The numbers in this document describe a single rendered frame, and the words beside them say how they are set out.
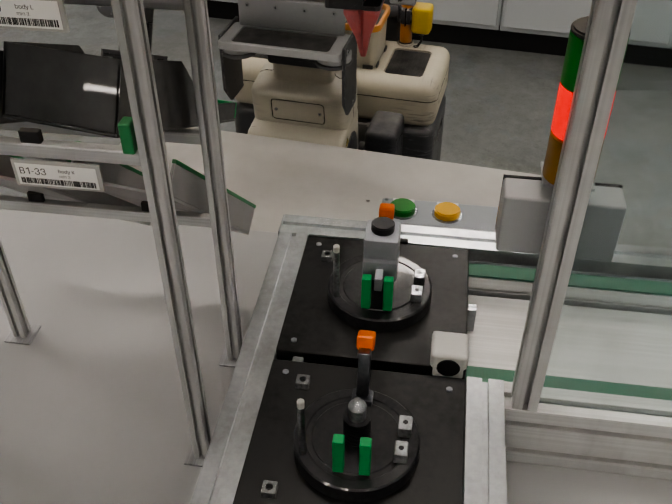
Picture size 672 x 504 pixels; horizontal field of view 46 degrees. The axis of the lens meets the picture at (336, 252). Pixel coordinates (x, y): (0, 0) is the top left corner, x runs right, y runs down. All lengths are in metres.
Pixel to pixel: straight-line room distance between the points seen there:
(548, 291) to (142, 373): 0.59
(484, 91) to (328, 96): 2.06
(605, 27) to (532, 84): 3.15
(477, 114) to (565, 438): 2.63
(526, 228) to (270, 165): 0.81
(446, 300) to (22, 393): 0.60
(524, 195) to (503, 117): 2.72
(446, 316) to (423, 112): 1.00
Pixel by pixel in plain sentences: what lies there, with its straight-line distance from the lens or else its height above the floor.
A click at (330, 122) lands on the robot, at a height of 0.82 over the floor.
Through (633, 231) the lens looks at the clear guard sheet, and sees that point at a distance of 0.83.
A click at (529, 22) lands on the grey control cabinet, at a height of 0.16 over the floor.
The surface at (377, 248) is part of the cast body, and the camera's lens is 1.00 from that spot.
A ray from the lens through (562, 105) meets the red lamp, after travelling 0.77.
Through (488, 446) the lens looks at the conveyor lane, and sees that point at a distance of 0.95.
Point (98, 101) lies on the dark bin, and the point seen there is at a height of 1.33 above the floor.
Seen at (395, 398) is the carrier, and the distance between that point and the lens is 0.96.
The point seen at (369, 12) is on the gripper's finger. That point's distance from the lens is 1.05.
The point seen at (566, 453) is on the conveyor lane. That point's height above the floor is 0.88.
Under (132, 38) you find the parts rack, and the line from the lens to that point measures 0.69.
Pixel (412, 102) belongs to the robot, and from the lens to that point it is 1.98.
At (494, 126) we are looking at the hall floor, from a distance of 3.46.
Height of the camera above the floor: 1.70
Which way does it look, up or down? 39 degrees down
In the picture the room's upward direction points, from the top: straight up
